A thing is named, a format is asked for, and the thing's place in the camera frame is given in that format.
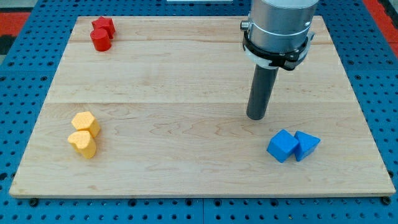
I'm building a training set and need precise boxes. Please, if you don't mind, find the blue cube block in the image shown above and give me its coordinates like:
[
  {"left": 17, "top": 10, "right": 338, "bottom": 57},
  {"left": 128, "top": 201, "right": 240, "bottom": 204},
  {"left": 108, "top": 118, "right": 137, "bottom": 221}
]
[{"left": 267, "top": 129, "right": 299, "bottom": 163}]

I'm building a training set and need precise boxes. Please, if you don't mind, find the blue triangle block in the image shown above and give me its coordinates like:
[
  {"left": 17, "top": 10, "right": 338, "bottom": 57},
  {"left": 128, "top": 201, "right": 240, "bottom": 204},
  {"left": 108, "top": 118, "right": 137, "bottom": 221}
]
[{"left": 294, "top": 131, "right": 321, "bottom": 161}]

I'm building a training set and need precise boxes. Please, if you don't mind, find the light wooden board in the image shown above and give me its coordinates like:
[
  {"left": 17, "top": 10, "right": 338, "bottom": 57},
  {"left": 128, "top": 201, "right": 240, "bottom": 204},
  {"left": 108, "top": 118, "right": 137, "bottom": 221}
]
[{"left": 9, "top": 16, "right": 396, "bottom": 198}]

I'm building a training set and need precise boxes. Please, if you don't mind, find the yellow heart block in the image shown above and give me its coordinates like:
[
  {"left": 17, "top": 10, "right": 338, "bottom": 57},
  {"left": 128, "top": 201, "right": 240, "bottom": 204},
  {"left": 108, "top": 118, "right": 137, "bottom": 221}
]
[{"left": 67, "top": 131, "right": 97, "bottom": 159}]

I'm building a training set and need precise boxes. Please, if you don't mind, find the yellow hexagon block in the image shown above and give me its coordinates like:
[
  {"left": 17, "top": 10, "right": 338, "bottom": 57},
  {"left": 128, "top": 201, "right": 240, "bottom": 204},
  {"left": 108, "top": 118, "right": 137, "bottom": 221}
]
[{"left": 71, "top": 111, "right": 101, "bottom": 138}]

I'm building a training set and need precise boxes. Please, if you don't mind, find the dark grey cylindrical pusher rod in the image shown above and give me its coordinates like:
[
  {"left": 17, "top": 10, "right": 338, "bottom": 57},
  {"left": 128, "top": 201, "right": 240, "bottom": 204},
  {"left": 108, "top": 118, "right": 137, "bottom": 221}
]
[{"left": 246, "top": 65, "right": 278, "bottom": 120}]

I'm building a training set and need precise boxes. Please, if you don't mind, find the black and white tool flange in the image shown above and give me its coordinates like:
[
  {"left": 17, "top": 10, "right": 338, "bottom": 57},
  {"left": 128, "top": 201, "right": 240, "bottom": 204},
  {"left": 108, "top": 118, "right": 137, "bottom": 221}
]
[{"left": 243, "top": 31, "right": 315, "bottom": 71}]

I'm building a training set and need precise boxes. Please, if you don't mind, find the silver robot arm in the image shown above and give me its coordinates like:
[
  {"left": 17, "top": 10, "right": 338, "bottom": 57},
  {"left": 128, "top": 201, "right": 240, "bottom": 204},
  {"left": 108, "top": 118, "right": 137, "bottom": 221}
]
[{"left": 241, "top": 0, "right": 318, "bottom": 53}]

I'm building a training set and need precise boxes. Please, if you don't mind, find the red cylinder block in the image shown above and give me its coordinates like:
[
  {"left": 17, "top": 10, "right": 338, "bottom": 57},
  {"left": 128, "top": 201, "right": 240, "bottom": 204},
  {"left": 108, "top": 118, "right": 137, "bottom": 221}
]
[{"left": 90, "top": 28, "right": 111, "bottom": 52}]

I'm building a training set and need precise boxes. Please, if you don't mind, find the red pentagon block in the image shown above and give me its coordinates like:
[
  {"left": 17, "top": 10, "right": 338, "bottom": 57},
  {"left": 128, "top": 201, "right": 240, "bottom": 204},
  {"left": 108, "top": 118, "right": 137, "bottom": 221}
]
[{"left": 91, "top": 16, "right": 116, "bottom": 39}]

